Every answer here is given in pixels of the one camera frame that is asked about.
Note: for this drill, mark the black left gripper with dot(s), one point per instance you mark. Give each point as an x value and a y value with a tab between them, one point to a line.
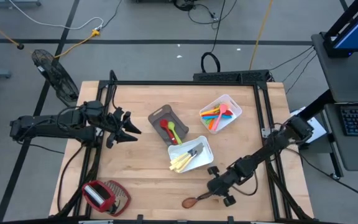
113	123

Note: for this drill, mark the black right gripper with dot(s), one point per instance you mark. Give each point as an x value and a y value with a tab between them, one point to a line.
224	182

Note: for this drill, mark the brown wooden spoon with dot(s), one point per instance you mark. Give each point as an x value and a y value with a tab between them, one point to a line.
190	203

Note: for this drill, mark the grey translucent plastic bin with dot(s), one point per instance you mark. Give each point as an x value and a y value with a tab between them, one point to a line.
158	116

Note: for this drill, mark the red silicone spoon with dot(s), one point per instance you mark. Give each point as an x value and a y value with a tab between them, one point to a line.
164	123

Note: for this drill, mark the lime green silicone spoon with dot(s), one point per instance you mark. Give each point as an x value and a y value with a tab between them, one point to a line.
171	125

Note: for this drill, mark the yellow silicone spoon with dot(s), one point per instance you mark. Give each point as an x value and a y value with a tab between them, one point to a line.
207	112

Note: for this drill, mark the red silicone spatula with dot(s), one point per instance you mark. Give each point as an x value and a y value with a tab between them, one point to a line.
228	112

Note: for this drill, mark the pink silicone spoon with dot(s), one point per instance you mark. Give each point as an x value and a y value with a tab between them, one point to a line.
223	108

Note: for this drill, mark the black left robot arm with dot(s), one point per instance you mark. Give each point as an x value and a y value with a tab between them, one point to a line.
54	124

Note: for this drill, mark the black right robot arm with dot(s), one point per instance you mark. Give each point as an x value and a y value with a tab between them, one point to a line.
278	143

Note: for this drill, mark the white plastic bin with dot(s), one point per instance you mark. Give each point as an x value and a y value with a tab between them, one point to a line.
233	107
205	157

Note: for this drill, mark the red steel box grater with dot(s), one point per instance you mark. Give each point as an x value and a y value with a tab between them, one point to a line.
104	197

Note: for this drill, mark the black floor fan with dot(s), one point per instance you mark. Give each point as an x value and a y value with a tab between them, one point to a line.
57	81

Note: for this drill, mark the black power strip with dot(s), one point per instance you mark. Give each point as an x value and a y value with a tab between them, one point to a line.
228	76

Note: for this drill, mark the white paper sheet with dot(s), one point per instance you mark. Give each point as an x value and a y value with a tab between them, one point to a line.
319	130

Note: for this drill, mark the black floor puck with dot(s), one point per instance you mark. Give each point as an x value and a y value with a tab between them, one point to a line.
20	46

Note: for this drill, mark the grey equipment cart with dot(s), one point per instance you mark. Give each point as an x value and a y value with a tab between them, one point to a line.
346	77

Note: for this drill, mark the black monitor with blue screen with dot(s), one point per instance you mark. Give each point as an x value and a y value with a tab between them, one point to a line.
356	31

